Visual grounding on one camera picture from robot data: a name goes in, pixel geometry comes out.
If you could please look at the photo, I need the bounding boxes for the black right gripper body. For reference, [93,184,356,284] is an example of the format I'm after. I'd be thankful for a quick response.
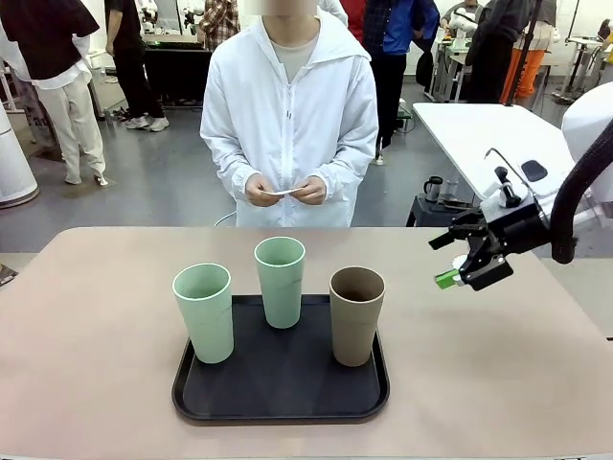
[483,213,556,258]

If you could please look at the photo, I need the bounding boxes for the tall brown cup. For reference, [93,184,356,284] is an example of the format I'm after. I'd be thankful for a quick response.
[328,266,387,368]

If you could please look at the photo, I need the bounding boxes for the tall light green cup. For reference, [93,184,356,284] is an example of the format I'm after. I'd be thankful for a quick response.
[171,262,236,365]
[253,237,307,331]

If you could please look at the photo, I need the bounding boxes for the person's left forearm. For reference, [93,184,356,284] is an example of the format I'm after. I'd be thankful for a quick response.
[318,152,373,205]

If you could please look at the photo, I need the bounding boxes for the person's right forearm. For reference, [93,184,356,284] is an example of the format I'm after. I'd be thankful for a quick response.
[210,152,260,205]

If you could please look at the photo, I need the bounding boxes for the person's left hand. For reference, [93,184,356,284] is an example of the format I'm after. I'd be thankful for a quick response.
[294,175,329,205]

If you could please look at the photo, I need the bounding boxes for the person's right hand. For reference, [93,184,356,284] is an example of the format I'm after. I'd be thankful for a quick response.
[244,172,280,208]

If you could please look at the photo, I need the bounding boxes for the black plastic stool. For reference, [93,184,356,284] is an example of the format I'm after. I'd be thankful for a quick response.
[405,194,480,229]

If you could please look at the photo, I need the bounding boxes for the steel and black mug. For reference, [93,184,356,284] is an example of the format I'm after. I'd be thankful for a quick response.
[423,175,445,203]

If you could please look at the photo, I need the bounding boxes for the white folding table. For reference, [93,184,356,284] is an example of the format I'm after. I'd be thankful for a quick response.
[411,102,576,205]

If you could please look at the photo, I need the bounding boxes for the black hanging bag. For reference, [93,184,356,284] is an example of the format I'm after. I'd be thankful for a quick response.
[415,47,435,91]

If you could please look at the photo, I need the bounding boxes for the person in orange trousers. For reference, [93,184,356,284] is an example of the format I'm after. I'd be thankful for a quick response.
[500,18,559,100]

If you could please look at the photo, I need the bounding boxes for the black stand pole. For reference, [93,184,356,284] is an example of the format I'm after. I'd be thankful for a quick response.
[500,0,538,109]

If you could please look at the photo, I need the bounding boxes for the person in dark jacket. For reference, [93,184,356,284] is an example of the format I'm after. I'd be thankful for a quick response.
[465,0,528,68]

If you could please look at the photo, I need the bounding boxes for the person in blue shirt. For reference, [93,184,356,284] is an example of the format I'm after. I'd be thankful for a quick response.
[362,0,441,167]

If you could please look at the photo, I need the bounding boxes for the person in white jacket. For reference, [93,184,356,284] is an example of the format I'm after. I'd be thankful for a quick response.
[199,0,379,229]

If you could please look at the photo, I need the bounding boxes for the black plastic serving tray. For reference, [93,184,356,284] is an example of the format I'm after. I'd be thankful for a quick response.
[170,293,392,426]

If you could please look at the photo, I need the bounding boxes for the person in plaid shirt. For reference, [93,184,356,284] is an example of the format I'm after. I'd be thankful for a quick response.
[198,0,241,52]

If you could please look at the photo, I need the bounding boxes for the person in black clothes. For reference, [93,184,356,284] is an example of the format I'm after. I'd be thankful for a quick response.
[104,0,170,133]

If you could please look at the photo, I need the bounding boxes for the person black shirt beige trousers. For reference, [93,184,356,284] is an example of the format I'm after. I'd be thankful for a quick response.
[0,0,107,186]

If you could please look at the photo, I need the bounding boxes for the white cylindrical floor unit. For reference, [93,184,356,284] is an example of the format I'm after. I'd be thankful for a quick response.
[0,103,40,210]

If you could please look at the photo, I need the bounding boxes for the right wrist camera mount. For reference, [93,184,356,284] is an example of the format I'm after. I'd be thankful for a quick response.
[482,146,540,213]

